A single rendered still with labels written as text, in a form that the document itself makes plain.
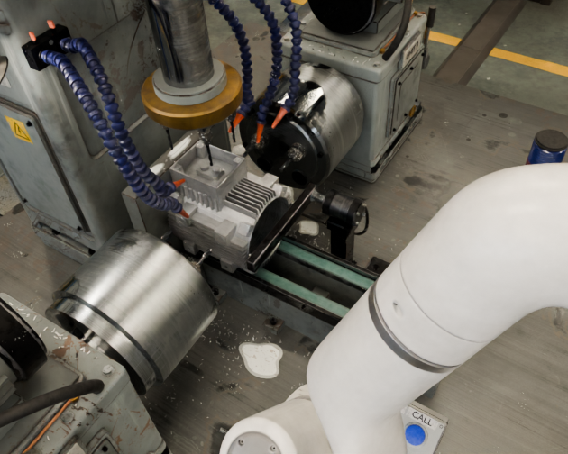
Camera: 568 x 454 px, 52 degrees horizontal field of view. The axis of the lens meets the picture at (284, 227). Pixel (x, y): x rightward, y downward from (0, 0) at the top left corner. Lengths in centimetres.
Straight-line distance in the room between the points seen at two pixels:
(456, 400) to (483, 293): 90
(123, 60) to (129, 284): 46
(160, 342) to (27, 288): 62
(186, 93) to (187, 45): 8
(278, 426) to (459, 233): 29
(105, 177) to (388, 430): 88
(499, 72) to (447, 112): 172
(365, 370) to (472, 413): 82
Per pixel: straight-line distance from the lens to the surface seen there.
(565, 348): 140
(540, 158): 118
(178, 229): 126
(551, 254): 38
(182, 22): 97
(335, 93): 136
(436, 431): 94
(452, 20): 403
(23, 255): 164
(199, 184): 116
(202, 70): 102
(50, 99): 111
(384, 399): 48
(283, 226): 121
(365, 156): 156
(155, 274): 101
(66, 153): 117
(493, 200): 38
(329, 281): 129
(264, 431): 59
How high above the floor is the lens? 193
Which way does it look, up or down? 48 degrees down
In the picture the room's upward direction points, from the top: 5 degrees counter-clockwise
